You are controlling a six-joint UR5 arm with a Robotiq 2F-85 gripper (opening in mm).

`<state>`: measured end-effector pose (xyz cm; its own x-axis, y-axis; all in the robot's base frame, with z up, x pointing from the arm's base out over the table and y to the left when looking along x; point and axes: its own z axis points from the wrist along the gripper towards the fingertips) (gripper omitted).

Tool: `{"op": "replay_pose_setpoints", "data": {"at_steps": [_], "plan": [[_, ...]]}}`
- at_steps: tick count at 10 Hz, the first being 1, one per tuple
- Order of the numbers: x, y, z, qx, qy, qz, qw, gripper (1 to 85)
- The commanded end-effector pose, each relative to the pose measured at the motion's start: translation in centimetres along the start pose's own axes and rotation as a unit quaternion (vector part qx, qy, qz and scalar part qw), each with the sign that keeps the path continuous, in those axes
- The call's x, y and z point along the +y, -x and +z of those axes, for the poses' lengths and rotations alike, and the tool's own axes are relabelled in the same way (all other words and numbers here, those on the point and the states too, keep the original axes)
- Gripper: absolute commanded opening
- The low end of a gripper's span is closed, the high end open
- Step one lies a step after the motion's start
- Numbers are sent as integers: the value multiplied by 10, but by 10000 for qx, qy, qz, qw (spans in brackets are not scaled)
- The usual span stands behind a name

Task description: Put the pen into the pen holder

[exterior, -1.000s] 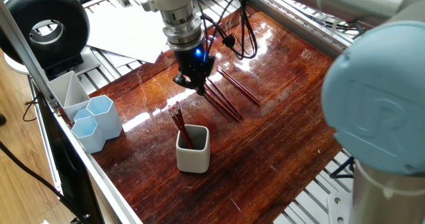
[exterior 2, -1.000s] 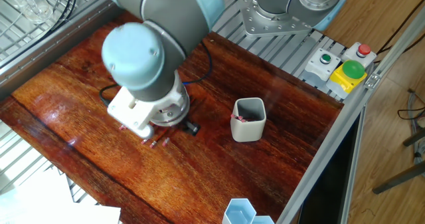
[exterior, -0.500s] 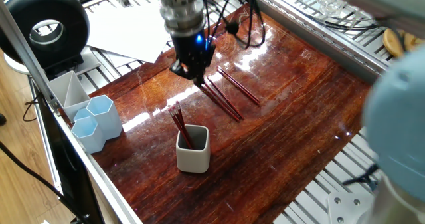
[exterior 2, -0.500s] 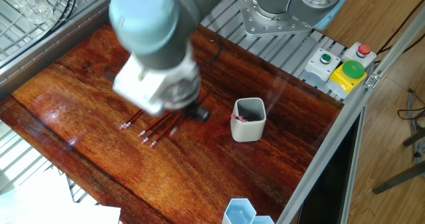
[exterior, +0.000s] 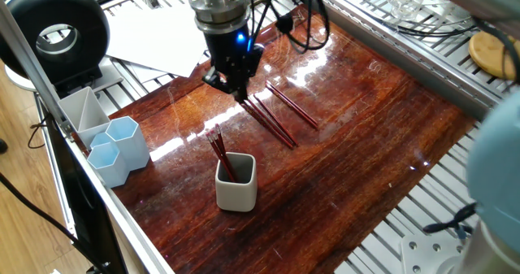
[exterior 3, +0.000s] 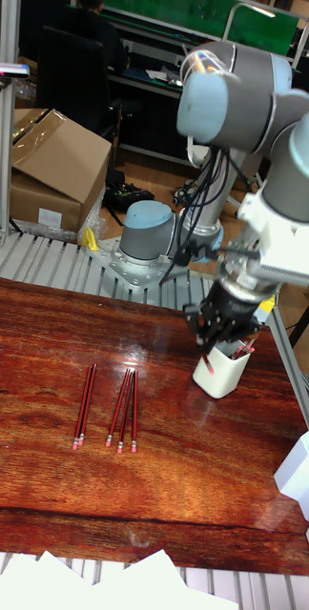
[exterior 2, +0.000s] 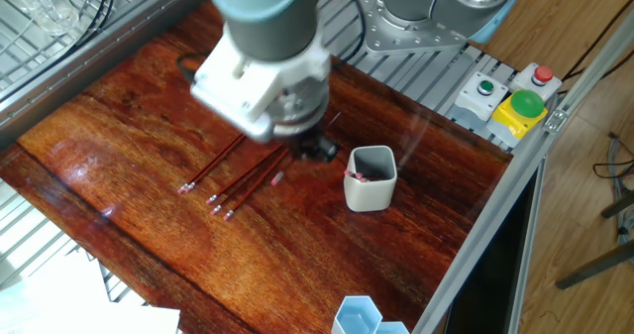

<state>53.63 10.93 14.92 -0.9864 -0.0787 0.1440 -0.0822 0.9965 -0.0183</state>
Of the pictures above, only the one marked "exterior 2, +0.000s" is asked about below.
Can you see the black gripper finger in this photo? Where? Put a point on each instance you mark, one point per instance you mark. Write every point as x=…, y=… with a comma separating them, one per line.
x=329, y=151

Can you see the yellow box big green button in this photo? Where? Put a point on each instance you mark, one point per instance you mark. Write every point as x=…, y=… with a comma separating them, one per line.
x=515, y=118

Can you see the grey box small green button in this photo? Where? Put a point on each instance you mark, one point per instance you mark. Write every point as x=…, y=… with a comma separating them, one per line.
x=478, y=103

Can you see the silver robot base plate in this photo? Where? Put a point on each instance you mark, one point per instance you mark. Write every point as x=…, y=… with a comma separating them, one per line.
x=386, y=36

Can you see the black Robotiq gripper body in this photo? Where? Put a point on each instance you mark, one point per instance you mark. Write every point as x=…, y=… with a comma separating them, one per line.
x=307, y=145

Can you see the dark furniture leg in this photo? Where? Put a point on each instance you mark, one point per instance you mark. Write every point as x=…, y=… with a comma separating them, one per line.
x=619, y=205
x=594, y=267

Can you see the white square ceramic pen holder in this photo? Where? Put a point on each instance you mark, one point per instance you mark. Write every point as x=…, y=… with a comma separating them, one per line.
x=369, y=197

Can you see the clear plastic jar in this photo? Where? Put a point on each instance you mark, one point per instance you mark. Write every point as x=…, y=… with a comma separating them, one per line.
x=44, y=2

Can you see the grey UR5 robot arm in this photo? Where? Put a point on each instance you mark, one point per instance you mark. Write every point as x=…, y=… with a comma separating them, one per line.
x=267, y=22

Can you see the grey box red button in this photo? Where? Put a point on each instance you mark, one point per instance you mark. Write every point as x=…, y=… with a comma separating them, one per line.
x=537, y=83

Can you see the silver wrist sensor flange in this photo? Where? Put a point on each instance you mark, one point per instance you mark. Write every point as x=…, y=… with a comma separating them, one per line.
x=302, y=106

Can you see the light blue hexagonal pen holder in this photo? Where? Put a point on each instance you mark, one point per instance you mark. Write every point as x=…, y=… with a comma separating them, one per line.
x=356, y=316

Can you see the red-brown wooden board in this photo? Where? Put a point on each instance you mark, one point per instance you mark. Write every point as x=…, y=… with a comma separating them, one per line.
x=148, y=126

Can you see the red pencil pink eraser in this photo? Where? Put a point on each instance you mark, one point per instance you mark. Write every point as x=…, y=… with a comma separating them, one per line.
x=347, y=173
x=213, y=163
x=257, y=183
x=218, y=161
x=216, y=208
x=247, y=172
x=357, y=175
x=363, y=180
x=276, y=178

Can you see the white paper sheet stack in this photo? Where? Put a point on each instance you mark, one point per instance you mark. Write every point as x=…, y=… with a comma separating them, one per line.
x=74, y=304

